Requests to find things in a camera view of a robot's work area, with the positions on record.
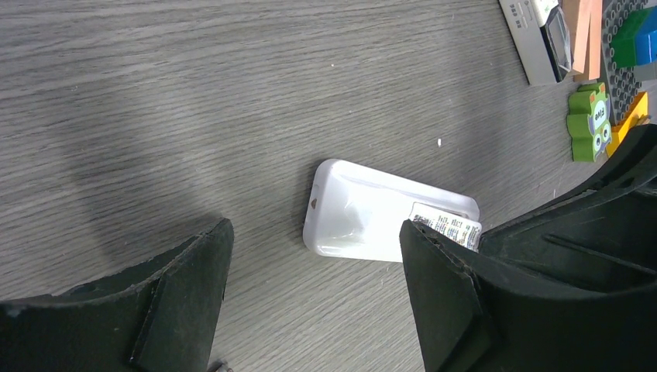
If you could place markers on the green toy with eyes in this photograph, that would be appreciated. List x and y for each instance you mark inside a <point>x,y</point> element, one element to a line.
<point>588,121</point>

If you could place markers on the white remote control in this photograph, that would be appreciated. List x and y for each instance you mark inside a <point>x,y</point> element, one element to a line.
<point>356,212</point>

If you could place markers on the green lego brick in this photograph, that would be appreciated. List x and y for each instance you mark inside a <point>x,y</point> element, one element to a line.
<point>623,42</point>

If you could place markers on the small grey lego piece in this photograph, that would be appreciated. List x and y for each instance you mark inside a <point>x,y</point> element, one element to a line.
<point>645,72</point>

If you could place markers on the left wooden block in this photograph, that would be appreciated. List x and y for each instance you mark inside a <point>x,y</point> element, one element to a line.
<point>578,16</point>

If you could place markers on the yellow triangular tool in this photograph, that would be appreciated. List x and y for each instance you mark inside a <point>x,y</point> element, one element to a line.
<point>637,114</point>

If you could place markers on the black AAA battery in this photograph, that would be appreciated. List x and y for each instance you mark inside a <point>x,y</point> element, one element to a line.
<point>219,366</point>

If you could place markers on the grey lego baseplate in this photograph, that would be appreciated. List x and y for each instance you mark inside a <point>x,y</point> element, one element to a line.
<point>621,21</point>

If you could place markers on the blue lego brick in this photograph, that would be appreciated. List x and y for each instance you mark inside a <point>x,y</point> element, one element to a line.
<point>645,43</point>

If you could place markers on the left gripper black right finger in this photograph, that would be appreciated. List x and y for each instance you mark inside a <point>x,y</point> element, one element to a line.
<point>568,286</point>

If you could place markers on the right wooden block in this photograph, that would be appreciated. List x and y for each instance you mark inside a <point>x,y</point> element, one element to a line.
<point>594,42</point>

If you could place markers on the wooden block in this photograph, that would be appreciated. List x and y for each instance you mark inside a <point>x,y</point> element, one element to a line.
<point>578,16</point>
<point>594,42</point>

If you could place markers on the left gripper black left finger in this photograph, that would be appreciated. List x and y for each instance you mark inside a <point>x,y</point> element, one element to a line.
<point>159,315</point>

